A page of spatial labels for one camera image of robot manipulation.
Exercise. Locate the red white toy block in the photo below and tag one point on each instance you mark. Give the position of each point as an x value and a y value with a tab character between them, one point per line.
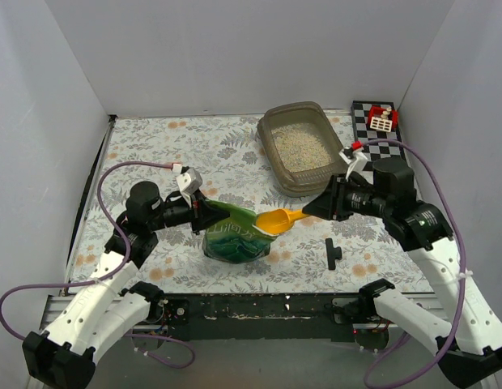
382	119

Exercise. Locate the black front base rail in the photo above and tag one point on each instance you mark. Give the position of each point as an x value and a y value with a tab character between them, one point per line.
265	316

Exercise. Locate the floral table mat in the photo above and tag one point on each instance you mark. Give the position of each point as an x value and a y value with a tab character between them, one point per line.
225	150

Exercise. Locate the yellow plastic scoop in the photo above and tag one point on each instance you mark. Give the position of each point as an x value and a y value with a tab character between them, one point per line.
278	221

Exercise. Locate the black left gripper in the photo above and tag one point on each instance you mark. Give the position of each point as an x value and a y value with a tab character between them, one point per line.
197	215

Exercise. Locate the black bag clip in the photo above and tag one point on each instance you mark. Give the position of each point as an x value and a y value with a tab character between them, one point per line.
333	254

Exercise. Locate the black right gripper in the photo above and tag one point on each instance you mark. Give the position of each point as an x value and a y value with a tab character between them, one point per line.
337	198

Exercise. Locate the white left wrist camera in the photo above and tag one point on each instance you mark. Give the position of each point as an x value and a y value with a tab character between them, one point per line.
188	181

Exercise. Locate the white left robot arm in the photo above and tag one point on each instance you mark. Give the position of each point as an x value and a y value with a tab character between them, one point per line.
66	352

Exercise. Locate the grey litter box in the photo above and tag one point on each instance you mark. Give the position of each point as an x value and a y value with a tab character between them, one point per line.
301	147

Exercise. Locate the green cat litter bag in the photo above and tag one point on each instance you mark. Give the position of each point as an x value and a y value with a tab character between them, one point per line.
236	239

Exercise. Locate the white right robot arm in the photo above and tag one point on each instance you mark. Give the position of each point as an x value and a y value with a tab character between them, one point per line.
469	341

